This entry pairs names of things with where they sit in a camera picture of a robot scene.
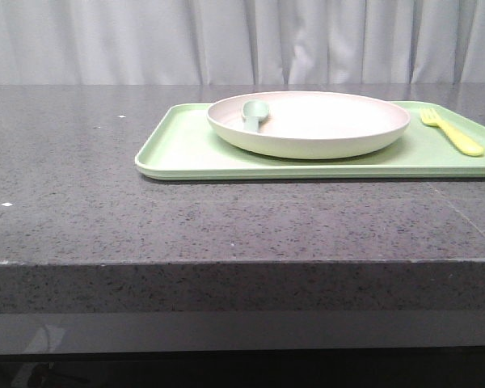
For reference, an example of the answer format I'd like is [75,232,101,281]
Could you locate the yellow plastic fork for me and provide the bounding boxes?
[420,108,485,157]

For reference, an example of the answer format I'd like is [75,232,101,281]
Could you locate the light green tray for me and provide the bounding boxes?
[135,101,485,180]

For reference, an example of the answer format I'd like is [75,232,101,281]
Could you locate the pale green spoon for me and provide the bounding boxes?
[242,99,270,133]

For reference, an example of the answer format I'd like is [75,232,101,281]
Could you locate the white curtain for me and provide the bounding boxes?
[0,1,485,85]

